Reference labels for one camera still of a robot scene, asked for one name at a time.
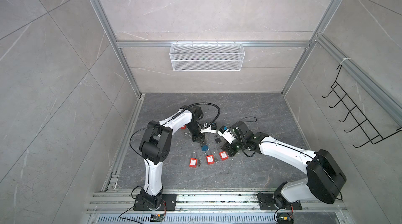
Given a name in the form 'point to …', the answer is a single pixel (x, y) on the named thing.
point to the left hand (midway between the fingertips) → (202, 138)
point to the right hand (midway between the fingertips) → (222, 146)
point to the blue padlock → (204, 148)
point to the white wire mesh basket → (207, 57)
